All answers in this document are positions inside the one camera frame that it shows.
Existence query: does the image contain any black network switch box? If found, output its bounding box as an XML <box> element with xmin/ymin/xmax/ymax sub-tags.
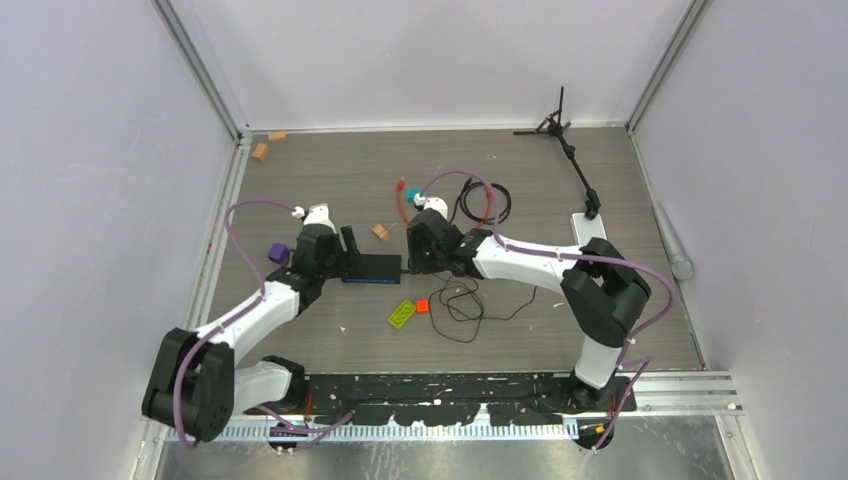
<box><xmin>341</xmin><ymin>254</ymin><xmax>402</xmax><ymax>285</ymax></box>

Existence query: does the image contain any black power adapter with cord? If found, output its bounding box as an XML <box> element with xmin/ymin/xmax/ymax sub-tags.
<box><xmin>399</xmin><ymin>274</ymin><xmax>539</xmax><ymax>345</ymax></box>

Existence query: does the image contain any red ethernet cable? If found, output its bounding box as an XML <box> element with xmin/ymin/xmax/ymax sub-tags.
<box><xmin>396</xmin><ymin>177</ymin><xmax>496</xmax><ymax>230</ymax></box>

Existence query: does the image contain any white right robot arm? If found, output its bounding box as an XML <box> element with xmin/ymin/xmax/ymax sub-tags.
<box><xmin>406</xmin><ymin>209</ymin><xmax>651</xmax><ymax>411</ymax></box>

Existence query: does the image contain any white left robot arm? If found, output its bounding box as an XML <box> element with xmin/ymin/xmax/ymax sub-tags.
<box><xmin>141</xmin><ymin>224</ymin><xmax>360</xmax><ymax>442</ymax></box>

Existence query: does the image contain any purple block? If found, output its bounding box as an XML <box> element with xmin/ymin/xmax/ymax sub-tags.
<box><xmin>267</xmin><ymin>243</ymin><xmax>291</xmax><ymax>265</ymax></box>

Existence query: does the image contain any tan wooden block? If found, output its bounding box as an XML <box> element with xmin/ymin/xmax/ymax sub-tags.
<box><xmin>372</xmin><ymin>224</ymin><xmax>391</xmax><ymax>242</ymax></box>

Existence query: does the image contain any green lego brick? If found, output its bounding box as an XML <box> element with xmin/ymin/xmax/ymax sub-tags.
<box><xmin>388</xmin><ymin>300</ymin><xmax>417</xmax><ymax>330</ymax></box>

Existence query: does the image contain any orange block near corner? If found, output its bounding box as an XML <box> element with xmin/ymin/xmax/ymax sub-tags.
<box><xmin>251</xmin><ymin>143</ymin><xmax>270</xmax><ymax>163</ymax></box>

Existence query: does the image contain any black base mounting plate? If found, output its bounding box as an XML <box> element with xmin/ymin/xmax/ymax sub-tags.
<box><xmin>268</xmin><ymin>373</ymin><xmax>637</xmax><ymax>427</ymax></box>

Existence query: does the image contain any white box under tripod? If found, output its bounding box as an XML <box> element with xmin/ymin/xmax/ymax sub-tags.
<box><xmin>571</xmin><ymin>213</ymin><xmax>608</xmax><ymax>247</ymax></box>

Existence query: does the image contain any black tripod stand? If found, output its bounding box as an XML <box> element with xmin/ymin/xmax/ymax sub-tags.
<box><xmin>512</xmin><ymin>85</ymin><xmax>602</xmax><ymax>220</ymax></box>

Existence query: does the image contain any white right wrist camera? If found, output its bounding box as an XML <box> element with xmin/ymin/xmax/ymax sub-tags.
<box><xmin>413</xmin><ymin>193</ymin><xmax>449</xmax><ymax>220</ymax></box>

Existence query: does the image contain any black ethernet cable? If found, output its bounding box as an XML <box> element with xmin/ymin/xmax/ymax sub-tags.
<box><xmin>450</xmin><ymin>177</ymin><xmax>513</xmax><ymax>227</ymax></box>

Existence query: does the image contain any grey cylinder by wall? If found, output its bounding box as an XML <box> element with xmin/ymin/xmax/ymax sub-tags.
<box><xmin>653</xmin><ymin>203</ymin><xmax>694</xmax><ymax>281</ymax></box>

